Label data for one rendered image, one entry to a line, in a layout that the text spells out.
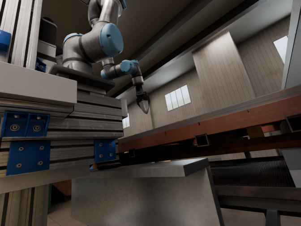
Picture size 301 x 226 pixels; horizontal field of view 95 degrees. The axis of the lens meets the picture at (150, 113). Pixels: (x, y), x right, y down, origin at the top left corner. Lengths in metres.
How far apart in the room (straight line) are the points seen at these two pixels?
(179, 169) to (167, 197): 0.28
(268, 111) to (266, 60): 7.11
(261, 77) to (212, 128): 6.89
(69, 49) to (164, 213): 0.80
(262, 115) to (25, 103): 0.67
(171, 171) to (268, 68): 7.23
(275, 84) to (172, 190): 6.90
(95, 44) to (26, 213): 0.67
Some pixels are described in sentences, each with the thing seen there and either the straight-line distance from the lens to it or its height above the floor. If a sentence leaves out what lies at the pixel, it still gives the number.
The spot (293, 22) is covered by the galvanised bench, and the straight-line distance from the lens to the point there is 0.64.
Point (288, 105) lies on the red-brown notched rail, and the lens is 0.59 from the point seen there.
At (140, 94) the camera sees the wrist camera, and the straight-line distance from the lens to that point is 0.85.
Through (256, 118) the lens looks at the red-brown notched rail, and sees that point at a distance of 0.58.
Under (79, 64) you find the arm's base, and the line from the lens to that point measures 0.65.
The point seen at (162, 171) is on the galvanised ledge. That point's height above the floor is 0.67.
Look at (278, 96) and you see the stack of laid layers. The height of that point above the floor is 0.85.
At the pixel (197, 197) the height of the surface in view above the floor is 0.54.
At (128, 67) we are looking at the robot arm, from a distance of 0.83.
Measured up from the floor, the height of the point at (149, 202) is 0.51.
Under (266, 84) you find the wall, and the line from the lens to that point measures 7.34.
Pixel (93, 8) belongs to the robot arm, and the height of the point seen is 1.57.
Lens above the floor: 0.72
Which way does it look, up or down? 17 degrees up
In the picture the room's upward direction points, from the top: 9 degrees counter-clockwise
